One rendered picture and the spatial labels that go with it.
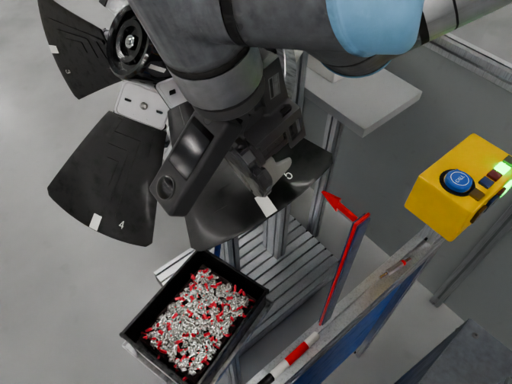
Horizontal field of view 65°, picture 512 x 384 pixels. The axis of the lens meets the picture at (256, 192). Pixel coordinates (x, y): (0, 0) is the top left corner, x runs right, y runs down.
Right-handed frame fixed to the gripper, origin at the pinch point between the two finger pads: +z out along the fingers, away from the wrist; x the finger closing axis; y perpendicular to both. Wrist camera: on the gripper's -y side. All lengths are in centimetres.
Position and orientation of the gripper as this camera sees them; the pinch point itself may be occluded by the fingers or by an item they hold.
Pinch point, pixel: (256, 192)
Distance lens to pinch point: 53.2
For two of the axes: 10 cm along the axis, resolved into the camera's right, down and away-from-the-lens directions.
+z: 2.2, 4.3, 8.8
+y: 7.4, -6.6, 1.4
